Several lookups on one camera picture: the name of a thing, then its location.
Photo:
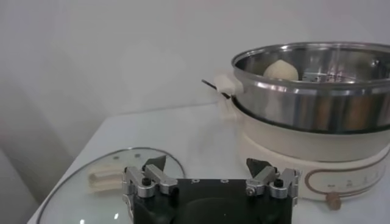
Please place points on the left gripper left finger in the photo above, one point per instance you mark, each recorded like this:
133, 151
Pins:
152, 185

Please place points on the cream electric cooker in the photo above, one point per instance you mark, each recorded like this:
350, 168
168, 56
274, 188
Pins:
289, 143

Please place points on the stainless steel steamer basket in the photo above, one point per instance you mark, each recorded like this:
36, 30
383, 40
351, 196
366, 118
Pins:
304, 106

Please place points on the glass pot lid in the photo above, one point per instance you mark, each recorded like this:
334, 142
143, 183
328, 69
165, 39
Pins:
70, 207

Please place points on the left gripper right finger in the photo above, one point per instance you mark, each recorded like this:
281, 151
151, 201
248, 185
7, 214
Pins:
262, 179

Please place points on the white steamed baozi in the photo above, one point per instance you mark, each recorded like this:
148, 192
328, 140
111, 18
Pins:
280, 71

